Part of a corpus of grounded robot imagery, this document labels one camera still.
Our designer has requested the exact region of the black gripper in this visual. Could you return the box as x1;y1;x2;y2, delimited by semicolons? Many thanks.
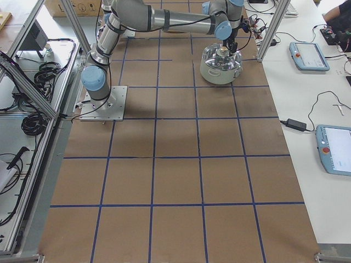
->
223;25;241;53

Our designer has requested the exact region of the glass pot lid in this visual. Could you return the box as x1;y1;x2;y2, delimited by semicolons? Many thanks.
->
201;43;242;71

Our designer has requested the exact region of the pale green cooking pot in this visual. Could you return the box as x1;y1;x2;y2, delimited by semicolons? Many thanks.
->
200;62;243;84

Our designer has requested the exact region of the far blue teach pendant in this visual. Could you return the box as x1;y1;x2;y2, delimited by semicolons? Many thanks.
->
289;42;330;72

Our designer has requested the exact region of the blue teach pendant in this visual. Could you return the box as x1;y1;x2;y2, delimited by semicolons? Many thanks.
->
289;42;330;72
315;125;350;176

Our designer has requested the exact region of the black power adapter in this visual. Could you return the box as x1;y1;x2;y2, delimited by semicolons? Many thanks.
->
280;118;307;132

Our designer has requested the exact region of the near blue teach pendant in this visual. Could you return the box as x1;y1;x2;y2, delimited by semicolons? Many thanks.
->
315;125;350;176

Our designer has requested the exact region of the cardboard box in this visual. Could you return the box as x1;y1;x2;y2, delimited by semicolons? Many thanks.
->
44;0;103;17

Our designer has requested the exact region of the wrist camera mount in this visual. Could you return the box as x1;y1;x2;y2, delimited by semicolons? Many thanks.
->
240;16;251;33

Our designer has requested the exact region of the aluminium frame post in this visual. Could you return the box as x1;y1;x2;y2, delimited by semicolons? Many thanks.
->
257;0;290;62

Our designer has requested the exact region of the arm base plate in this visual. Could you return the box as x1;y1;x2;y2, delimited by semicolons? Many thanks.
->
78;85;127;121

